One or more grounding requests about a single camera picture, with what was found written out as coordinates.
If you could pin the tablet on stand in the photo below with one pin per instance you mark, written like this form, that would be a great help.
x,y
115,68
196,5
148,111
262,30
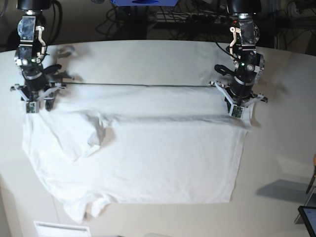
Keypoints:
x,y
307,216

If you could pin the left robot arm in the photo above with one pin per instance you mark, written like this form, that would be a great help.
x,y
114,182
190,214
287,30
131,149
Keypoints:
x,y
249,64

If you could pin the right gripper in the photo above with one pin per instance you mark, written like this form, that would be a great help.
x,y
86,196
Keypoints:
x,y
42,85

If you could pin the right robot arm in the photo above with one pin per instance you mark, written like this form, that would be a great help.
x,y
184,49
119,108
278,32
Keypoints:
x,y
32,48

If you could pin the black tripod leg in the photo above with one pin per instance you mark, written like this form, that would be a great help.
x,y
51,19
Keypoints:
x,y
311,182

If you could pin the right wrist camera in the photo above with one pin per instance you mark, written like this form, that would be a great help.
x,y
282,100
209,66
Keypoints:
x,y
32,107

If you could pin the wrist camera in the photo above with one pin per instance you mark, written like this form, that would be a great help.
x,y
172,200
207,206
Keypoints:
x,y
32,107
236,111

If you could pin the blue box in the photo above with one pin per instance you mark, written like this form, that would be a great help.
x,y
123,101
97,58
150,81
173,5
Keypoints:
x,y
144,2

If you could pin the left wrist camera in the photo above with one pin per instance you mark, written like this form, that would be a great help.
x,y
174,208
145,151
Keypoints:
x,y
236,111

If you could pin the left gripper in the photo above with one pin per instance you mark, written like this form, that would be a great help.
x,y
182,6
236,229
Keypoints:
x,y
239,90

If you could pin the white T-shirt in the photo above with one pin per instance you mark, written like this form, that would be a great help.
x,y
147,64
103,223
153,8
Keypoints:
x,y
104,144

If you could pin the white paper sheet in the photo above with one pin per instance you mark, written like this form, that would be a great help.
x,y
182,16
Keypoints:
x,y
45,229

